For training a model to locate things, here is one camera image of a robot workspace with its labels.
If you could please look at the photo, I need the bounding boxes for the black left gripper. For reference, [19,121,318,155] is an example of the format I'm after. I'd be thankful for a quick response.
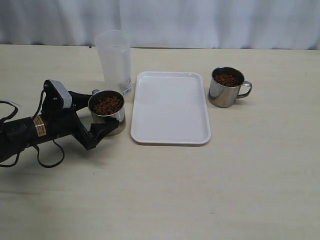
[41,79,119,150]

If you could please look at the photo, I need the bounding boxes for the steel mug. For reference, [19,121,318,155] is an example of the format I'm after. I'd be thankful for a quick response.
[208,66,253,108]
[88,89,126,136]

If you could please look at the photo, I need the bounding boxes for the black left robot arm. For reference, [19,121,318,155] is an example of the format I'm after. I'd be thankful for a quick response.
[0,79,120,162]

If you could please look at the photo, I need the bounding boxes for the brown kibble in left mug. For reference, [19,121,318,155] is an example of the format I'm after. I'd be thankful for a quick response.
[93,96,124,116]

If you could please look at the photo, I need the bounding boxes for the brown kibble in mug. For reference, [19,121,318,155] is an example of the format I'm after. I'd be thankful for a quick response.
[93,96,124,116]
[214,73,240,87]

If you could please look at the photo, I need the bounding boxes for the translucent plastic tumbler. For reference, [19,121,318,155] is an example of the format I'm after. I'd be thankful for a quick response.
[95,30,132,95]

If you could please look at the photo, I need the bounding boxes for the white plastic tray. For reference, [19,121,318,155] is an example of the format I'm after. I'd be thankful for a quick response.
[130,71,212,146]

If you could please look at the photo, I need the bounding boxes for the white curtain backdrop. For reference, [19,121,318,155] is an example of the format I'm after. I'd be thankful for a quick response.
[0,0,320,50]

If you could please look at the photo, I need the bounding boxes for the brown kibble in right mug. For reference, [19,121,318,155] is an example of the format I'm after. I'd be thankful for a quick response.
[214,73,240,87]

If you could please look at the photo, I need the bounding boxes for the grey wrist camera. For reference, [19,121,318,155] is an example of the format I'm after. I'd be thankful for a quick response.
[49,79,72,109]

